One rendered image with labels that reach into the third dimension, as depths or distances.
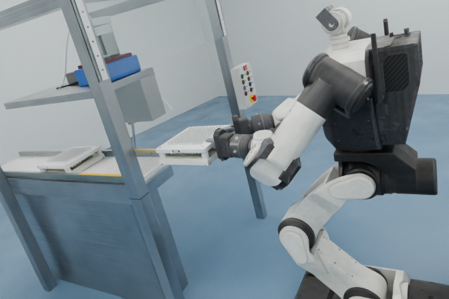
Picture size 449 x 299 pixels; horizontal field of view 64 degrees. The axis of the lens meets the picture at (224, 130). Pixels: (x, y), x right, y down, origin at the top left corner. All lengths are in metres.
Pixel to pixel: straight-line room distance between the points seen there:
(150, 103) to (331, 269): 1.03
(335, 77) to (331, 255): 0.80
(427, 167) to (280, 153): 0.49
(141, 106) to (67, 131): 3.37
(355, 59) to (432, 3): 3.47
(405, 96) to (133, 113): 1.17
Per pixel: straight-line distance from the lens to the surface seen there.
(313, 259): 1.44
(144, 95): 1.67
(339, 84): 0.90
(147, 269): 2.02
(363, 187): 1.21
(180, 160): 1.42
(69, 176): 1.94
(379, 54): 1.04
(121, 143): 1.47
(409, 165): 1.18
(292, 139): 0.90
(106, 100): 1.43
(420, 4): 4.50
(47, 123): 4.93
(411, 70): 1.05
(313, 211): 1.36
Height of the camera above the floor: 1.40
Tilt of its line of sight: 18 degrees down
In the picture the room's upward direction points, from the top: 14 degrees counter-clockwise
